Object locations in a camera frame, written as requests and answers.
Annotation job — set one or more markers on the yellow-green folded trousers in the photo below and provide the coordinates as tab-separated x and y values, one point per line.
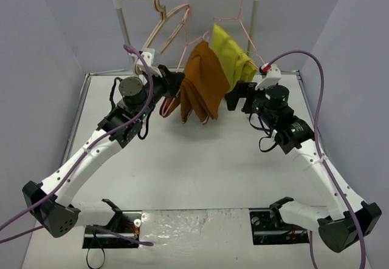
237	66

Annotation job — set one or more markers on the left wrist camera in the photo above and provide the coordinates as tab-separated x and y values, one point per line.
151	58

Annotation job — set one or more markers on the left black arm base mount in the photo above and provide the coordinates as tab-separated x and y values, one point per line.
122	223

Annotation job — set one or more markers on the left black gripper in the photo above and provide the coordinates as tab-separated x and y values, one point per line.
173	79

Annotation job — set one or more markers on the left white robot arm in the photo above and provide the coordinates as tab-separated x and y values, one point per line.
52	198

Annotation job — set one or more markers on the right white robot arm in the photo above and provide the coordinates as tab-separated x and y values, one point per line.
344	208

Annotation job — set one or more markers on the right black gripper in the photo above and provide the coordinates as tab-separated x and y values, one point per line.
237	92

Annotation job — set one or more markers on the brown trousers with striped waistband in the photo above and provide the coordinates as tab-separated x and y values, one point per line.
202	89

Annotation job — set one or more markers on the pink wire hanger holding trousers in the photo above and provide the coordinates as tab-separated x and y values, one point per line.
250	32

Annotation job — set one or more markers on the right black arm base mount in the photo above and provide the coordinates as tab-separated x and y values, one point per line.
265	231

